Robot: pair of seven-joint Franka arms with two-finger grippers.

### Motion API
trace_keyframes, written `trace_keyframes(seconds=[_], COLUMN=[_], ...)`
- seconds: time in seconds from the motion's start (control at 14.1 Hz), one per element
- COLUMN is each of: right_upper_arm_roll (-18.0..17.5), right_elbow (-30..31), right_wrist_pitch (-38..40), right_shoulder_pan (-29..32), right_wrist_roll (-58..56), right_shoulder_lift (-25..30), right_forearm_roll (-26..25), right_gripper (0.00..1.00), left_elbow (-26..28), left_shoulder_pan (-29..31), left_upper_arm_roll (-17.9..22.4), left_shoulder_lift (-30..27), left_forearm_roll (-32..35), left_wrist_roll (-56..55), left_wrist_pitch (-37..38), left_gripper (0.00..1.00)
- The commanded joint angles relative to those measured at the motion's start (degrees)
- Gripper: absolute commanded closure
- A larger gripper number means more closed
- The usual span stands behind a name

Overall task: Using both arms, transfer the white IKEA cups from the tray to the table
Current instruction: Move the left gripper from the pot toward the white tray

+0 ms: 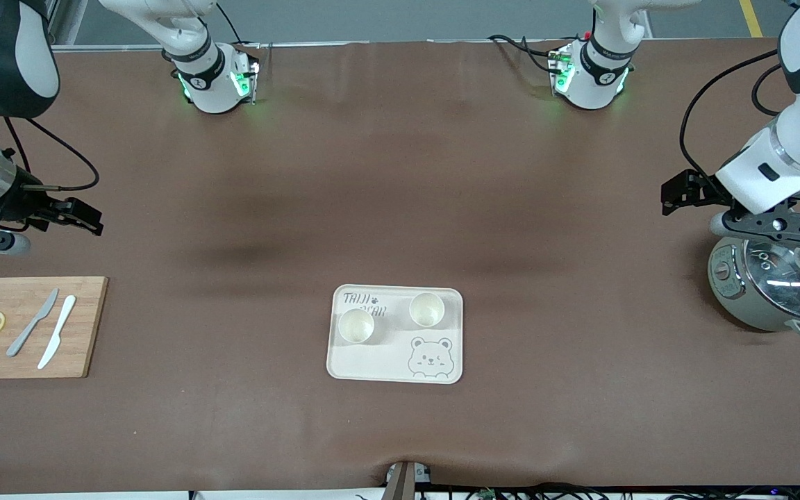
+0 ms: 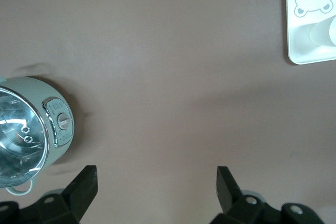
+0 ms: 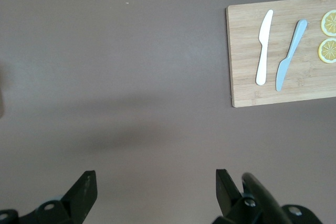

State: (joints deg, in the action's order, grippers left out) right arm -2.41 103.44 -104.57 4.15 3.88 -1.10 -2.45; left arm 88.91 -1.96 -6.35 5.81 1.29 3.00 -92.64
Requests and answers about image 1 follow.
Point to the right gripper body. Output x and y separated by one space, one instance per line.
23 202

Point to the white plastic cup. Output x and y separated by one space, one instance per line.
426 312
356 328

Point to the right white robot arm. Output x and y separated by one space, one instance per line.
4 69

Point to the wooden cutting board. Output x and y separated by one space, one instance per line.
87 326

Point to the glass pot lid with knob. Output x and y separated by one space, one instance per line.
782 285

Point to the white plastic knife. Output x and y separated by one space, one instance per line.
60 330

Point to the pale green electric cooking pot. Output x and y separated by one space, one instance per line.
737 305

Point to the grey plastic knife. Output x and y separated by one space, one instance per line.
21 340

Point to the brown table mat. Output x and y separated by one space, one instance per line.
400 208

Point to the cream tray with bear print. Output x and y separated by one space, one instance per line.
386 361

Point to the aluminium frame profile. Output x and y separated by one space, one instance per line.
67 24

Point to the metal clamp bracket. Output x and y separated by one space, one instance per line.
401 485

